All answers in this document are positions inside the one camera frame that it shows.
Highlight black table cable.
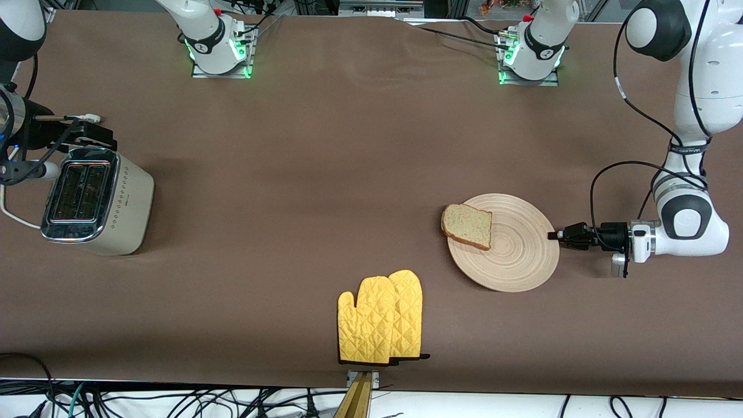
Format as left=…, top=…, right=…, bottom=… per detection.
left=461, top=16, right=507, bottom=35
left=415, top=24, right=514, bottom=48

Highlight cream and chrome toaster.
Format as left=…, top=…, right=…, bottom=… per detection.
left=39, top=146, right=155, bottom=257

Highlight brown table cover sheet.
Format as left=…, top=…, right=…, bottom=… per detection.
left=0, top=9, right=743, bottom=399

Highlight black looped floor cable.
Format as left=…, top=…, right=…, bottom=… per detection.
left=0, top=352, right=57, bottom=418

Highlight tangled black floor cables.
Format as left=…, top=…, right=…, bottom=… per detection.
left=87, top=386, right=349, bottom=418

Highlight round wooden plate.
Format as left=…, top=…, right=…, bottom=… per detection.
left=447, top=193, right=561, bottom=293

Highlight white toaster power cord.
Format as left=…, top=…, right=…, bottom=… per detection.
left=0, top=180, right=42, bottom=228

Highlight teal floor cable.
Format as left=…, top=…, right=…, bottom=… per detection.
left=68, top=382, right=88, bottom=417

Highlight yellow quilted oven mitt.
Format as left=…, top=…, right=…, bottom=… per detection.
left=388, top=269, right=431, bottom=362
left=337, top=276, right=402, bottom=366

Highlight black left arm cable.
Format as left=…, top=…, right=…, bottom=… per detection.
left=590, top=0, right=712, bottom=244

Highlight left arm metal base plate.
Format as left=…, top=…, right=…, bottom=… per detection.
left=498, top=32, right=561, bottom=87

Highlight bread slice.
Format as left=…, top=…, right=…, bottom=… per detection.
left=441, top=203, right=493, bottom=251

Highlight aluminium frame rail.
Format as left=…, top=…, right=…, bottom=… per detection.
left=338, top=0, right=424, bottom=18

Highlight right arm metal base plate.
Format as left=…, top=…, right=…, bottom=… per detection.
left=192, top=28, right=256, bottom=79

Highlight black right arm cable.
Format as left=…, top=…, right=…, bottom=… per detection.
left=0, top=51, right=82, bottom=183

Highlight yellow wooden beam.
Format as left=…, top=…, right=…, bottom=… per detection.
left=334, top=372, right=372, bottom=418

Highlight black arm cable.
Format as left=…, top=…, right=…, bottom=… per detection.
left=590, top=0, right=712, bottom=244
left=0, top=51, right=82, bottom=183

